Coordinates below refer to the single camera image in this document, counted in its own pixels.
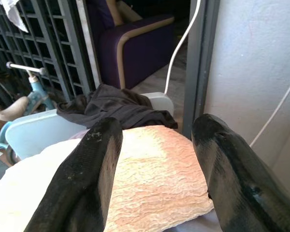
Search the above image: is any white power cable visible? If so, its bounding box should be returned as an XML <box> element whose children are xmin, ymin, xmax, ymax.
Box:
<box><xmin>164</xmin><ymin>0</ymin><xmax>202</xmax><ymax>95</ymax></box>

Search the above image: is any white hanging cloth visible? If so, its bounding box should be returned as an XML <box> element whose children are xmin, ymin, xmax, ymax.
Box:
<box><xmin>0</xmin><ymin>0</ymin><xmax>29</xmax><ymax>33</ymax></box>

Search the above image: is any thin white wall cable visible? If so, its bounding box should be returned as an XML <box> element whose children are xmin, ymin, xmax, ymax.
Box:
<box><xmin>249</xmin><ymin>72</ymin><xmax>290</xmax><ymax>147</ymax></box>

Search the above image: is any light blue child tricycle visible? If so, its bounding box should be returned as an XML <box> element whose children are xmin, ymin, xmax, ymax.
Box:
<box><xmin>0</xmin><ymin>61</ymin><xmax>55</xmax><ymax>165</ymax></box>

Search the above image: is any dark grey garment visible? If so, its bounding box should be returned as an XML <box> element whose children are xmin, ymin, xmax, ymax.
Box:
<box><xmin>57</xmin><ymin>83</ymin><xmax>178</xmax><ymax>130</ymax></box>

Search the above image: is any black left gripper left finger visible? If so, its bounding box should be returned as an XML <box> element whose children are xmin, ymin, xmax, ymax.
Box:
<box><xmin>23</xmin><ymin>117</ymin><xmax>124</xmax><ymax>232</ymax></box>

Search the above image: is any black metal grille gate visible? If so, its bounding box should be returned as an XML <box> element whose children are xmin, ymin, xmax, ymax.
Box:
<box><xmin>0</xmin><ymin>0</ymin><xmax>96</xmax><ymax>102</ymax></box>

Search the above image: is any dark grey door frame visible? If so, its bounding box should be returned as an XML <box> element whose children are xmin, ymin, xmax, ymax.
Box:
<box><xmin>182</xmin><ymin>0</ymin><xmax>220</xmax><ymax>140</ymax></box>

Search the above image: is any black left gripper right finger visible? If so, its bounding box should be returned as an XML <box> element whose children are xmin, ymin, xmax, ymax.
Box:
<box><xmin>191</xmin><ymin>114</ymin><xmax>290</xmax><ymax>232</ymax></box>

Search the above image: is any white laundry basket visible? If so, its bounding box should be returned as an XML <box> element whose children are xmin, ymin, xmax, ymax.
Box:
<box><xmin>5</xmin><ymin>92</ymin><xmax>174</xmax><ymax>160</ymax></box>

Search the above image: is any peach textured towel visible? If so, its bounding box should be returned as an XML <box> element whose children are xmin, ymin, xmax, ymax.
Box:
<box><xmin>103</xmin><ymin>125</ymin><xmax>215</xmax><ymax>232</ymax></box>

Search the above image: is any purple armchair with wooden trim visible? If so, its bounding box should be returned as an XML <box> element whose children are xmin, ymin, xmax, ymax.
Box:
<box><xmin>86</xmin><ymin>0</ymin><xmax>176</xmax><ymax>89</ymax></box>

